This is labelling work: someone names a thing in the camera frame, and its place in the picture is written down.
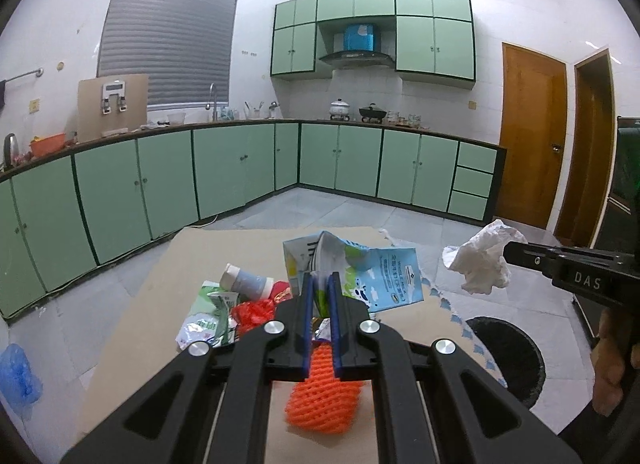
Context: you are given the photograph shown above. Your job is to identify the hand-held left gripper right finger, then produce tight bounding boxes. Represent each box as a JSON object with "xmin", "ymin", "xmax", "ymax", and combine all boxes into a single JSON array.
[{"xmin": 327, "ymin": 273, "xmax": 581, "ymax": 464}]

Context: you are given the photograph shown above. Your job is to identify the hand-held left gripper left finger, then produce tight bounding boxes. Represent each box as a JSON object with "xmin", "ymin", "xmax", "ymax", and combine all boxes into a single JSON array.
[{"xmin": 60, "ymin": 273, "xmax": 316, "ymax": 464}]

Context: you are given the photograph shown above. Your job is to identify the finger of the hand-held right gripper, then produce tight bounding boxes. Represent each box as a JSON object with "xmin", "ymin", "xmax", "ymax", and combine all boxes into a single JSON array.
[{"xmin": 504, "ymin": 241, "xmax": 636, "ymax": 281}]

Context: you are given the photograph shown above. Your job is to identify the red wrapper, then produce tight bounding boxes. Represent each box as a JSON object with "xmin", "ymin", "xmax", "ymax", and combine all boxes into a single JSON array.
[{"xmin": 231, "ymin": 281, "xmax": 297, "ymax": 341}]

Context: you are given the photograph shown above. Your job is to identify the white tissue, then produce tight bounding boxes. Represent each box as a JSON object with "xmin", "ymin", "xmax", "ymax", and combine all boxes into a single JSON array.
[{"xmin": 442, "ymin": 218, "xmax": 529, "ymax": 296}]

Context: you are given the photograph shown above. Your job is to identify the blue and white milk carton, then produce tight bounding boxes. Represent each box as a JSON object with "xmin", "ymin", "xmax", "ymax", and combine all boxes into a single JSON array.
[{"xmin": 282, "ymin": 230, "xmax": 426, "ymax": 316}]

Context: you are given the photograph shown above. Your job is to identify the small white bottle red cap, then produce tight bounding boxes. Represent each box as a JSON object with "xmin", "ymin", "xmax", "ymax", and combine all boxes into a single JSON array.
[{"xmin": 220, "ymin": 264, "xmax": 275, "ymax": 301}]

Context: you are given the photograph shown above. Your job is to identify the orange foam fruit net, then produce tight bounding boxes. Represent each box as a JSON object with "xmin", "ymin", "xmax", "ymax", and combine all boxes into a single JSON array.
[{"xmin": 284, "ymin": 343, "xmax": 367, "ymax": 436}]

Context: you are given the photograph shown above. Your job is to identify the green and white wrapper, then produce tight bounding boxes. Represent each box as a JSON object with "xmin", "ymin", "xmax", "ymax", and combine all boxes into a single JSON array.
[{"xmin": 174, "ymin": 281, "xmax": 240, "ymax": 351}]

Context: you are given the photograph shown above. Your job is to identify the black trash bin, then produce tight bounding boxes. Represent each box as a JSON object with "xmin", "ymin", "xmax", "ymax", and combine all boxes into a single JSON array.
[{"xmin": 462, "ymin": 316, "xmax": 546, "ymax": 411}]

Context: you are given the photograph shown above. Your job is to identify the person's right hand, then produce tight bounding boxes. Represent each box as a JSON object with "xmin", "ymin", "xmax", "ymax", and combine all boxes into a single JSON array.
[{"xmin": 591, "ymin": 309, "xmax": 629, "ymax": 418}]

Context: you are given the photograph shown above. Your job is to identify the blue patterned table cover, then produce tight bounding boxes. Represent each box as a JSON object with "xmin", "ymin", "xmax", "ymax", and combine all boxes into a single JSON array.
[{"xmin": 425, "ymin": 286, "xmax": 509, "ymax": 391}]

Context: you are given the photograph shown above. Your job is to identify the wooden door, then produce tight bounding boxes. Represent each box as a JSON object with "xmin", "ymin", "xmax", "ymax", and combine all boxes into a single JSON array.
[
  {"xmin": 553, "ymin": 48, "xmax": 619, "ymax": 250},
  {"xmin": 494, "ymin": 42, "xmax": 569, "ymax": 230}
]

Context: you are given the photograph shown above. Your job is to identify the dark glass appliance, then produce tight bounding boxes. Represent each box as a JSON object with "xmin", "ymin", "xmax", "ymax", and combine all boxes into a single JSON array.
[{"xmin": 605, "ymin": 116, "xmax": 640, "ymax": 256}]

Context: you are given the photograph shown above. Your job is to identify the green base cabinets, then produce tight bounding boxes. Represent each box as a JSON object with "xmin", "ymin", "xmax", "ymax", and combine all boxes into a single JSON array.
[{"xmin": 0, "ymin": 120, "xmax": 507, "ymax": 326}]

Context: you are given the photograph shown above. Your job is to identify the black wok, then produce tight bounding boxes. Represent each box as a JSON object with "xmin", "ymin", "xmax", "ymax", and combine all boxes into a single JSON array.
[{"xmin": 358, "ymin": 103, "xmax": 389, "ymax": 124}]

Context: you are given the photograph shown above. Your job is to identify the kitchen faucet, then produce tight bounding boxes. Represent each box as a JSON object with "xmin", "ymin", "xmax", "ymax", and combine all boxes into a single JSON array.
[{"xmin": 206, "ymin": 82, "xmax": 221, "ymax": 123}]

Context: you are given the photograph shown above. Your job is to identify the range hood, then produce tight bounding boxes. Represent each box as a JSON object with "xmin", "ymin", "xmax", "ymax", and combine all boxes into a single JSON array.
[{"xmin": 318, "ymin": 23, "xmax": 396, "ymax": 71}]

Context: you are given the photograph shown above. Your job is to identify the cardboard box with white label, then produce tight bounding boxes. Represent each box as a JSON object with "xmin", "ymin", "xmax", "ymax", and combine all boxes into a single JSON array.
[{"xmin": 77, "ymin": 73, "xmax": 150, "ymax": 144}]

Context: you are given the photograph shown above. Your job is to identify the blue plastic bag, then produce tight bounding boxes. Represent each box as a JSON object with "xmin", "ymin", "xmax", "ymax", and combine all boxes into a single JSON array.
[{"xmin": 0, "ymin": 343, "xmax": 44, "ymax": 421}]

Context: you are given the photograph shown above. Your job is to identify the orange plastic basket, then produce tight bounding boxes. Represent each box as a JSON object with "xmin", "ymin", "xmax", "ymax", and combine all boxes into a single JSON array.
[{"xmin": 28, "ymin": 132, "xmax": 69, "ymax": 159}]

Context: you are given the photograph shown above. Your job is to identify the grey window blind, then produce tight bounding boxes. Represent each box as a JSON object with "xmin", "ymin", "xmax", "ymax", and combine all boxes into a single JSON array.
[{"xmin": 96, "ymin": 0, "xmax": 239, "ymax": 113}]

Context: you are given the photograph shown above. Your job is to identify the metal kettle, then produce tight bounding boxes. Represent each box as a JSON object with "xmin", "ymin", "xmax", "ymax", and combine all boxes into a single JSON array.
[{"xmin": 2, "ymin": 132, "xmax": 21, "ymax": 168}]

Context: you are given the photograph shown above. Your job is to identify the green wall cabinets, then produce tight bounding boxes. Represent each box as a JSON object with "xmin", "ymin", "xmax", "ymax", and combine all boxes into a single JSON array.
[{"xmin": 270, "ymin": 0, "xmax": 476, "ymax": 91}]

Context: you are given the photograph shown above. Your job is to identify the wall towel bar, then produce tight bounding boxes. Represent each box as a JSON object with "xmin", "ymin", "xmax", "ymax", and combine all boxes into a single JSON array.
[{"xmin": 0, "ymin": 68, "xmax": 44, "ymax": 86}]

